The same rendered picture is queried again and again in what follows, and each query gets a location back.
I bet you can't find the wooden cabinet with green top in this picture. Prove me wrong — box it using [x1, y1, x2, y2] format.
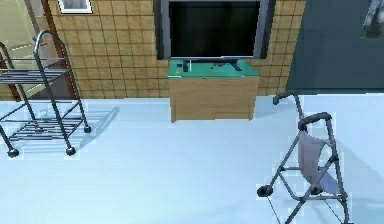
[167, 59, 261, 124]

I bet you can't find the grey metal wheeled rack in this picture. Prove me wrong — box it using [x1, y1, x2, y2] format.
[0, 29, 93, 159]

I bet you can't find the grey wheeled walker frame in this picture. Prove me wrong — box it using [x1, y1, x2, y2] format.
[256, 91, 355, 224]

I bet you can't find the black flat television set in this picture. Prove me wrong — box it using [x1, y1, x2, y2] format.
[153, 0, 277, 72]

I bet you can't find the brown framed room door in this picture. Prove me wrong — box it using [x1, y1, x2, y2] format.
[0, 0, 78, 102]

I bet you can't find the white framed wall picture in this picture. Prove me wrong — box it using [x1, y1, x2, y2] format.
[57, 0, 93, 15]

